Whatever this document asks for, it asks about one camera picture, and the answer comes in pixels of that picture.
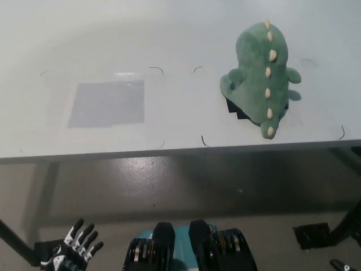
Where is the green plush dinosaur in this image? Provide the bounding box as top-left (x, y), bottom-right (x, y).
top-left (219, 19), bottom-right (302, 139)

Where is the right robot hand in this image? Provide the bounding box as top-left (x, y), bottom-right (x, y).
top-left (329, 259), bottom-right (361, 271)

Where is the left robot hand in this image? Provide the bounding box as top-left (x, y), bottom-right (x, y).
top-left (40, 218), bottom-right (104, 271)

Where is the black slanted table leg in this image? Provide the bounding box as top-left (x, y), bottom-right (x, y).
top-left (0, 218), bottom-right (36, 266)
top-left (327, 197), bottom-right (361, 246)

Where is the grey tape square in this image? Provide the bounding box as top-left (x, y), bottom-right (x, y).
top-left (67, 79), bottom-right (146, 129)

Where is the black and teal robot torso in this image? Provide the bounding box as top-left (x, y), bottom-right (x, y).
top-left (121, 219), bottom-right (259, 271)

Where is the black tape cross patch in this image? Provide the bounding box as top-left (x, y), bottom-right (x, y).
top-left (225, 95), bottom-right (291, 123)

